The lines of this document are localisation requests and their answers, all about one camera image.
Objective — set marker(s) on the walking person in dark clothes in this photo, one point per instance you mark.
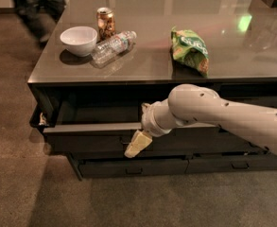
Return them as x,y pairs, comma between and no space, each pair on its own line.
28,12

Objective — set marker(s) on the dark drawer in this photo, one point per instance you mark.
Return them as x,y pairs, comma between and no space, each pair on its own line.
232,164
133,168
104,131

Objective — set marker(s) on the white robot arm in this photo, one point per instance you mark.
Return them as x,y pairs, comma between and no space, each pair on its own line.
189,104

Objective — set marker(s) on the white ceramic bowl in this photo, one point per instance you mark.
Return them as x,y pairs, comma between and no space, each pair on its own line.
79,40

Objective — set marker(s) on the dark cabinet with glass top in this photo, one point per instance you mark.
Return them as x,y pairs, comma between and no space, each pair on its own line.
240,36

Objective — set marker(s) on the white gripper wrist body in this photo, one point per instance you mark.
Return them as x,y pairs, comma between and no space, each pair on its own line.
147,118

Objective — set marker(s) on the clear plastic water bottle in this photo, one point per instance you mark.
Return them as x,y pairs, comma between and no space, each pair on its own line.
117,44

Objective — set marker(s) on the green chip bag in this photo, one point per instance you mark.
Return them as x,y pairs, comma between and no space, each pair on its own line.
189,49

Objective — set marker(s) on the orange soda can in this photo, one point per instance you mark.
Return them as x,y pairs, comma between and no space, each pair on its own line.
106,23

